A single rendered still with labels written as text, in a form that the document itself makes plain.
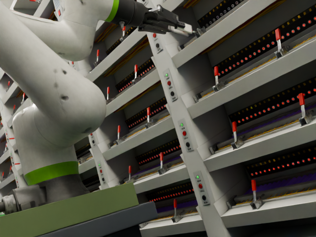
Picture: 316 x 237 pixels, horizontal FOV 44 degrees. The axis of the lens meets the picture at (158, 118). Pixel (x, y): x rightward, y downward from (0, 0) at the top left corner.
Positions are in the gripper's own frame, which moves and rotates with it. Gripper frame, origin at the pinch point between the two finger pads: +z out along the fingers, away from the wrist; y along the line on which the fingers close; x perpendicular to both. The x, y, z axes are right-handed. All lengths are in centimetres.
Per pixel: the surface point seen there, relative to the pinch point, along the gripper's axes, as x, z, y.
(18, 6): 98, -17, -153
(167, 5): 15.9, 2.7, -9.7
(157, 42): 6.3, 4.4, -20.2
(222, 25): -3.0, 7.5, 11.5
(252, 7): -3.9, 8.0, 23.7
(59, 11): 58, -10, -89
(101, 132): -10, 12, -86
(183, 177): -44, 19, -30
